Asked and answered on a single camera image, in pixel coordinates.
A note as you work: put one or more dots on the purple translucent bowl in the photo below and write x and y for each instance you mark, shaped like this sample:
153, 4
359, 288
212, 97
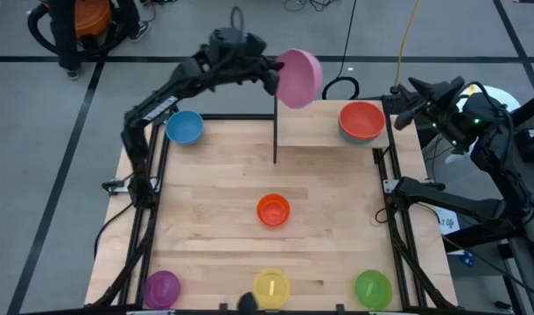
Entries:
162, 289

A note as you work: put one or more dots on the red opaque bowl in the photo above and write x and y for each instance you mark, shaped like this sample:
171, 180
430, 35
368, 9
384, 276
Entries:
362, 120

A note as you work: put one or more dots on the green translucent bowl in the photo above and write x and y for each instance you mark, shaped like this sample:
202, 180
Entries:
373, 289

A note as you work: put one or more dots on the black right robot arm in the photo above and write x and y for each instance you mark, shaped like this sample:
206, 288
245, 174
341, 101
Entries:
459, 203

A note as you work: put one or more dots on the black floor beam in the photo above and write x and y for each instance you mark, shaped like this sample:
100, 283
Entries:
477, 238

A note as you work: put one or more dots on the white printed paper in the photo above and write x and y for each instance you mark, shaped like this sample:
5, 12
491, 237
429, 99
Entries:
450, 223

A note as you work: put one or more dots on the orange translucent bowl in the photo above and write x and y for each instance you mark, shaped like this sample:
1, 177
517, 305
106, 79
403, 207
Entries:
273, 210

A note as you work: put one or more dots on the black shelf side panel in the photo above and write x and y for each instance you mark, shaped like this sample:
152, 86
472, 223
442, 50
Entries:
276, 149

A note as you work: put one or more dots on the black bar on side table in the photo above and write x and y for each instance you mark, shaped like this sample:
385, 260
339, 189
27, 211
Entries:
531, 107

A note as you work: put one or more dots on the white round object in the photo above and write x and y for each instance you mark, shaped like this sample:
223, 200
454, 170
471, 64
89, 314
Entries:
503, 90

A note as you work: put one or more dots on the orange vacuum cleaner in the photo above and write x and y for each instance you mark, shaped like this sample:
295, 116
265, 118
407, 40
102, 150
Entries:
92, 15

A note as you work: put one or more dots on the black round plug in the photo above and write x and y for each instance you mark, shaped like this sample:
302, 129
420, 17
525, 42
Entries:
395, 89

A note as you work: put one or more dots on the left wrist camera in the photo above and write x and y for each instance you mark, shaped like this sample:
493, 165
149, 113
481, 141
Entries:
236, 39

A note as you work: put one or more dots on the small black floor object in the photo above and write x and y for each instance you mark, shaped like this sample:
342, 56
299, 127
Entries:
504, 305

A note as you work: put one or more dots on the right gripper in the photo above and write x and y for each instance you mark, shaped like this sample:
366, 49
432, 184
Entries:
446, 116

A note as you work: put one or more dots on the small blue object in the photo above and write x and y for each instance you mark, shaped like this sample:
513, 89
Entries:
467, 259

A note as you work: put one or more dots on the pink opaque bowl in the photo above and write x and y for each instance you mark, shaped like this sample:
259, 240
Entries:
300, 79

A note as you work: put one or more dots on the yellow translucent bowl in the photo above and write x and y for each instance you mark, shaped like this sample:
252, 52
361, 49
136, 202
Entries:
273, 289

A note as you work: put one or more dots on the black box on side table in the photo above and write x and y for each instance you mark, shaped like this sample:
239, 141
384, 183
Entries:
531, 146

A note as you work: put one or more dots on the blue opaque bowl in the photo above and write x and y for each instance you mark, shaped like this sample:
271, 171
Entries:
184, 127

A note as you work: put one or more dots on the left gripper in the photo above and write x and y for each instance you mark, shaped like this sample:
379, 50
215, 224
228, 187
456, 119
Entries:
249, 65

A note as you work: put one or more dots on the black aluminium table frame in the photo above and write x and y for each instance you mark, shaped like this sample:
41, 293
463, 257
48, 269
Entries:
223, 116

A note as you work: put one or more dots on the person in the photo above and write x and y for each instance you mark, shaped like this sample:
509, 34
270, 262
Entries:
63, 35

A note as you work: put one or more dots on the teal opaque bowl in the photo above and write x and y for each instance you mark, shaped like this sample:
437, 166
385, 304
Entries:
359, 142

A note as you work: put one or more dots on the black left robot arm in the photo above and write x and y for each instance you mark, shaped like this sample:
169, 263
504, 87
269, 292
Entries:
135, 144

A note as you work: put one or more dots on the yellow clip on gripper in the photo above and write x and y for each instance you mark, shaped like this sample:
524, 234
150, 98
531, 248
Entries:
472, 89

